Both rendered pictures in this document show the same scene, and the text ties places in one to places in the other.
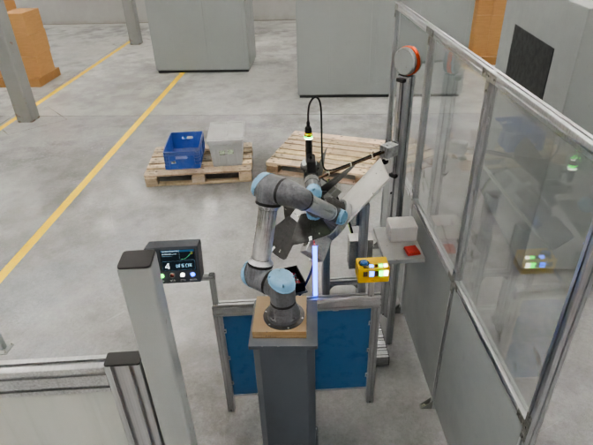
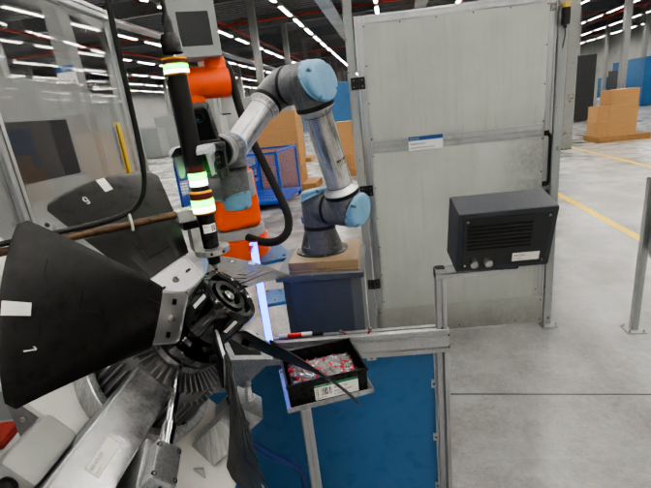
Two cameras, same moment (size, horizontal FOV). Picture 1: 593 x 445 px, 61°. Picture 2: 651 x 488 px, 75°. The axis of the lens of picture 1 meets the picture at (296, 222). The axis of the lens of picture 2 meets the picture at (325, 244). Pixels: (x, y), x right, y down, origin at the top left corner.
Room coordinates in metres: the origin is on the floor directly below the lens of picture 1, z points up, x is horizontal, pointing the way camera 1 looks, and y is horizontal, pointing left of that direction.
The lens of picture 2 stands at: (3.20, 0.24, 1.53)
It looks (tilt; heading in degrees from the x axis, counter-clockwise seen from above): 18 degrees down; 186
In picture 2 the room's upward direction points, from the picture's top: 7 degrees counter-clockwise
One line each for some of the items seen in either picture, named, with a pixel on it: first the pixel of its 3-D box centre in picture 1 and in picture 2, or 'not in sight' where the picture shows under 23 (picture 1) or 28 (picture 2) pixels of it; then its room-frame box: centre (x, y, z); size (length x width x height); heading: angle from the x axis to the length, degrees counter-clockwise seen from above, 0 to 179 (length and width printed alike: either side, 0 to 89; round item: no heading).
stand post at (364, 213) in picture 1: (361, 278); not in sight; (2.55, -0.41, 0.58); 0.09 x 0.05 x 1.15; 2
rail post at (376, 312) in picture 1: (372, 356); not in sight; (2.06, -0.42, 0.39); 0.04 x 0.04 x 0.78; 2
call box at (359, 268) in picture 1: (371, 270); not in sight; (2.06, -0.38, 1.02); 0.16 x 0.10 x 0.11; 92
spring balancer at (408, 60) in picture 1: (408, 60); not in sight; (2.84, -0.65, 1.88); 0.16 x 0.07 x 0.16; 37
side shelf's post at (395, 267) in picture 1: (393, 297); not in sight; (2.54, -0.62, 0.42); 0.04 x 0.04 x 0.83; 2
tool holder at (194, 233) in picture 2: not in sight; (202, 229); (2.41, -0.08, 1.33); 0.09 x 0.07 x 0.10; 127
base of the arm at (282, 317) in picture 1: (283, 306); (321, 236); (1.72, 0.07, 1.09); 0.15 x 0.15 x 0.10
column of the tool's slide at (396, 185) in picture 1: (394, 211); not in sight; (2.84, -0.65, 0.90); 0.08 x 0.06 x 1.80; 37
